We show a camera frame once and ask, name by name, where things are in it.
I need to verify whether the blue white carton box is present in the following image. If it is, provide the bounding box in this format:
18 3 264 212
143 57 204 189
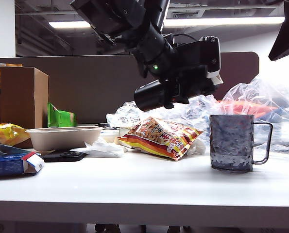
0 141 45 178

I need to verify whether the brown cardboard box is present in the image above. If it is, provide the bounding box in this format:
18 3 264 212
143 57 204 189
0 66 49 130

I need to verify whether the beige pulp food container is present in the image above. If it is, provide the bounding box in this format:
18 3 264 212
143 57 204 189
25 126 104 152

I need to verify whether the ceiling light strip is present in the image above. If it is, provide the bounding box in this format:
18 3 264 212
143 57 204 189
48 16 286 29

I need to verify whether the orange yellow snack bag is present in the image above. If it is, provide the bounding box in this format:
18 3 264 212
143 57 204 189
117 116 204 162

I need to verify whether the brown desk partition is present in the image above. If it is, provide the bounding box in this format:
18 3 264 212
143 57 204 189
0 51 260 124

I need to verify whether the white crumpled tissue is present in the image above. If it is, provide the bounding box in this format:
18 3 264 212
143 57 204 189
70 136 129 158

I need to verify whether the clear bag with orange contents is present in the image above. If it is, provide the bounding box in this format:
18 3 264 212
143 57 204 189
218 72 289 156

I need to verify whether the grey translucent handled cup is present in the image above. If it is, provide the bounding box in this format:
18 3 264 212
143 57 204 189
209 114 273 173

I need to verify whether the ceiling air vent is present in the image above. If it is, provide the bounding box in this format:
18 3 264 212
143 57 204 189
171 11 200 20

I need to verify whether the green snack packet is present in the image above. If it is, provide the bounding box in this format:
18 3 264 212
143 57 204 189
47 102 77 128

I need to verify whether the orange item inside bag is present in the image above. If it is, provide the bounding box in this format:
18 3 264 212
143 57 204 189
217 100 278 119

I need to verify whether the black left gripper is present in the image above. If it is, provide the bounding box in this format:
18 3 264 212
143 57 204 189
158 65 218 110

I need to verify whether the small white plastic tub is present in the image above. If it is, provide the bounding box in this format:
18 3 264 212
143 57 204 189
101 130 121 144

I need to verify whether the black thermos flask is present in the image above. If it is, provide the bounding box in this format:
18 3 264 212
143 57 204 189
134 74 224 112

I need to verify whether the yellow chip bag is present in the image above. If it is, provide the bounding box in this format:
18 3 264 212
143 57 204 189
0 123 31 147

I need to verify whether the black flat lid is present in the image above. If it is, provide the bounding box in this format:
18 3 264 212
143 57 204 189
42 150 88 163

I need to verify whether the white crumpled plastic wrapper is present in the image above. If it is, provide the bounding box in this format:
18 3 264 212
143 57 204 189
187 139 206 156

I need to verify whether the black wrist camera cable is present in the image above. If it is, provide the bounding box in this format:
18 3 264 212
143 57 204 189
171 33 199 46

